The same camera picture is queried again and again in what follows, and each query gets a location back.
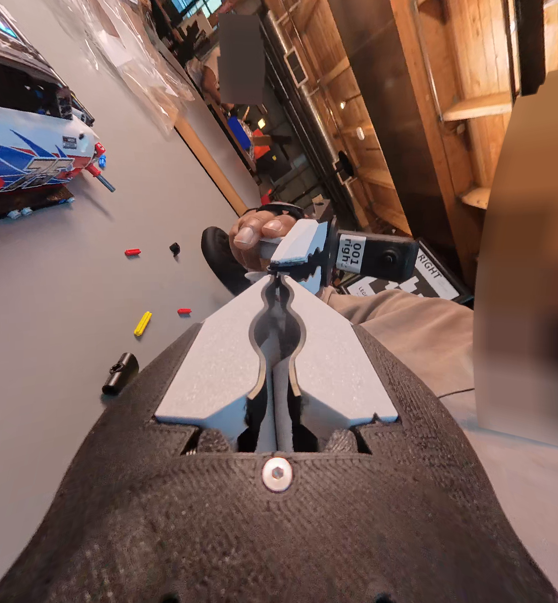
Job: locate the clear plastic bag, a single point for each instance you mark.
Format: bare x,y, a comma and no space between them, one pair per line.
133,56

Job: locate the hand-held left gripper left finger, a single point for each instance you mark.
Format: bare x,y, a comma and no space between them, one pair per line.
208,372

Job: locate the black chair armrest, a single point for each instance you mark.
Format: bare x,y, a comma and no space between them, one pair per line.
218,264

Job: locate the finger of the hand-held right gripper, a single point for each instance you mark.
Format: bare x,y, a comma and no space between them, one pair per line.
302,240
314,285

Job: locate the yellow lego axle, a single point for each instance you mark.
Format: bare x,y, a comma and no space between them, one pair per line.
142,323

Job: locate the lego race car model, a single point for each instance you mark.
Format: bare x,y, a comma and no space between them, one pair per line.
25,141

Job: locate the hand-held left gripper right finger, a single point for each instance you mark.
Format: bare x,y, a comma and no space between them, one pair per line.
345,372

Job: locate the person's right forearm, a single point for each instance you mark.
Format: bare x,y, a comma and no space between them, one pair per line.
401,325

